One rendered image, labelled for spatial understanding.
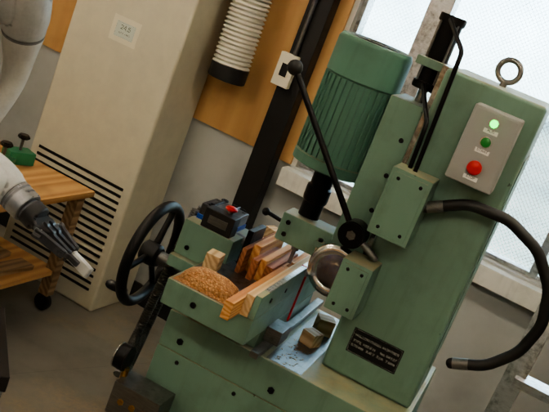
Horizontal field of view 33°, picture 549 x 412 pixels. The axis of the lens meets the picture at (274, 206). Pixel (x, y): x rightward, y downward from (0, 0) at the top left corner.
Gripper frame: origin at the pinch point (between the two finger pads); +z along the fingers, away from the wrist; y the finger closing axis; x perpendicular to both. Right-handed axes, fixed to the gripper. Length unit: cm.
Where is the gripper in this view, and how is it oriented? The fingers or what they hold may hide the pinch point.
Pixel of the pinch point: (80, 264)
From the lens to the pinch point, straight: 242.5
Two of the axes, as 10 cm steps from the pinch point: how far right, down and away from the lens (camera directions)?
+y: 3.3, -1.2, 9.4
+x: -6.3, 7.1, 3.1
